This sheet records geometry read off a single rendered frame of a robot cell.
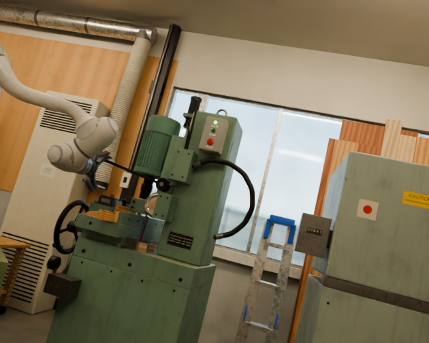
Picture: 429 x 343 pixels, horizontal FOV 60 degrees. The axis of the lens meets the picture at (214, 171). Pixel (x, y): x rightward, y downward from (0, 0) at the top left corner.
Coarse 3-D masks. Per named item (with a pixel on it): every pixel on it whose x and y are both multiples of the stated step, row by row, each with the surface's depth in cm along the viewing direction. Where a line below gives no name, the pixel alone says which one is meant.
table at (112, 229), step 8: (80, 216) 167; (88, 216) 166; (80, 224) 166; (88, 224) 166; (96, 224) 165; (104, 224) 164; (112, 224) 163; (120, 224) 163; (104, 232) 163; (112, 232) 162; (120, 232) 165; (128, 232) 173; (136, 232) 181; (144, 232) 191; (152, 232) 200; (160, 232) 212
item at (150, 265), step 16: (80, 240) 171; (96, 240) 169; (80, 256) 169; (96, 256) 167; (112, 256) 166; (128, 256) 164; (144, 256) 163; (160, 256) 171; (144, 272) 161; (160, 272) 160; (176, 272) 158; (192, 272) 157; (208, 272) 184; (192, 288) 159
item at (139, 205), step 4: (132, 200) 189; (136, 200) 189; (140, 200) 188; (144, 200) 188; (132, 204) 189; (136, 204) 188; (140, 204) 188; (132, 208) 188; (136, 208) 188; (140, 208) 187; (140, 212) 187; (144, 212) 187
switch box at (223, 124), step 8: (208, 120) 175; (224, 120) 173; (208, 128) 174; (216, 128) 173; (224, 128) 173; (208, 136) 173; (216, 136) 172; (224, 136) 175; (200, 144) 173; (208, 144) 172; (216, 144) 172; (208, 152) 177; (216, 152) 173
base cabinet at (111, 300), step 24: (72, 264) 169; (96, 264) 167; (96, 288) 164; (120, 288) 162; (144, 288) 160; (168, 288) 158; (72, 312) 164; (96, 312) 162; (120, 312) 160; (144, 312) 158; (168, 312) 155; (192, 312) 168; (48, 336) 164; (72, 336) 162; (96, 336) 160; (120, 336) 158; (144, 336) 156; (168, 336) 153; (192, 336) 178
